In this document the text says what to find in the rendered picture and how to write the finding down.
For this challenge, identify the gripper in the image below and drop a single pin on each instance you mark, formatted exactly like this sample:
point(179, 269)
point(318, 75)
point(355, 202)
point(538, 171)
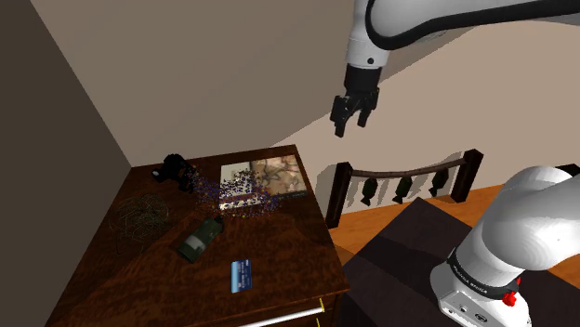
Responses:
point(360, 83)

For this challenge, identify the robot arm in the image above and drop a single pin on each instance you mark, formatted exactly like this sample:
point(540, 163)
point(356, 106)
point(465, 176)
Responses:
point(507, 226)

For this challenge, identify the book with beige cover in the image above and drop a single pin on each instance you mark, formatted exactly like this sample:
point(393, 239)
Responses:
point(276, 174)

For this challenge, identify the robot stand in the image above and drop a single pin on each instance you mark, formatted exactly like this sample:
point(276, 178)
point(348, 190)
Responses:
point(398, 267)

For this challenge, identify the dark wooden chest of drawers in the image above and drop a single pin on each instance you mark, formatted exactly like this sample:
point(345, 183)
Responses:
point(272, 253)

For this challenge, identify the black figure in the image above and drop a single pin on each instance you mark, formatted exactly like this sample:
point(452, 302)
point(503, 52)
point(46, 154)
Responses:
point(174, 170)

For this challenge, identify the blue card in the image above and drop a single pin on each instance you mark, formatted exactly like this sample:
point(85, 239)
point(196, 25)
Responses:
point(241, 276)

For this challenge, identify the dark green bottle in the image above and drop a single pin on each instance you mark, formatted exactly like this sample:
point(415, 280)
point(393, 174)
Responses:
point(199, 239)

